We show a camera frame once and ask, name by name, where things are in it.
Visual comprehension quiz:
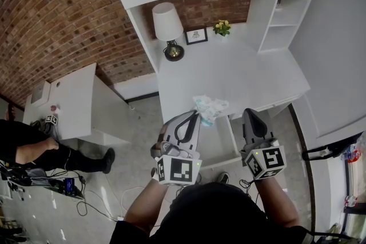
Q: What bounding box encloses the black device with blue screen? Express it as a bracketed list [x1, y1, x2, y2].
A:
[63, 177, 76, 196]

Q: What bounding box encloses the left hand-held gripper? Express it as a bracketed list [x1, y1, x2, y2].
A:
[156, 110, 203, 187]

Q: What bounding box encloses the white desk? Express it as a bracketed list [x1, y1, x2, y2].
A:
[158, 22, 312, 123]

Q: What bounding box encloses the yellow flower plant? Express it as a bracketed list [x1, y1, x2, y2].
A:
[213, 19, 232, 41]

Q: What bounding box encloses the white floor cable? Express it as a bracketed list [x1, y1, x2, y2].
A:
[119, 185, 147, 222]

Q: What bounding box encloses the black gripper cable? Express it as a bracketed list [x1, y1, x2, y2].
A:
[239, 178, 260, 204]

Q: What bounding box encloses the person's left hand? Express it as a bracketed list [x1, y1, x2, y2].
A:
[150, 143, 162, 158]

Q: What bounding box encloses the white plastic packet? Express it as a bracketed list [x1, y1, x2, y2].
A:
[192, 94, 230, 127]

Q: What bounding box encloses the white shade table lamp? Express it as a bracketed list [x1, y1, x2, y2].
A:
[152, 2, 185, 62]

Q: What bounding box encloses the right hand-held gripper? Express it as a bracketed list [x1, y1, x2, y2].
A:
[239, 107, 288, 181]

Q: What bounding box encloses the person's left forearm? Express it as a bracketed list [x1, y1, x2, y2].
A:
[124, 177, 170, 235]

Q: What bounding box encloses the person's black shirt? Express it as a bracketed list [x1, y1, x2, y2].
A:
[109, 182, 313, 244]

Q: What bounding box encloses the person's right forearm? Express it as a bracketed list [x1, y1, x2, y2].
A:
[253, 176, 301, 229]

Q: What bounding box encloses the person's shoe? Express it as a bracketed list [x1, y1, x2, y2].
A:
[216, 171, 230, 185]

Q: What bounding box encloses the black picture frame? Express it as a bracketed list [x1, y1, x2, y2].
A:
[184, 27, 209, 46]

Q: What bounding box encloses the pack of water bottles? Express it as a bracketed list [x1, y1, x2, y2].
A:
[341, 133, 366, 164]

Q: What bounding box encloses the black floor cable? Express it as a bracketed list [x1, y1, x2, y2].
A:
[75, 190, 121, 222]

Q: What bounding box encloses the white side table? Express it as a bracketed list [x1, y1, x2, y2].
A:
[22, 62, 132, 147]

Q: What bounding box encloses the white box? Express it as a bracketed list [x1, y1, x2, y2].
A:
[30, 80, 52, 108]

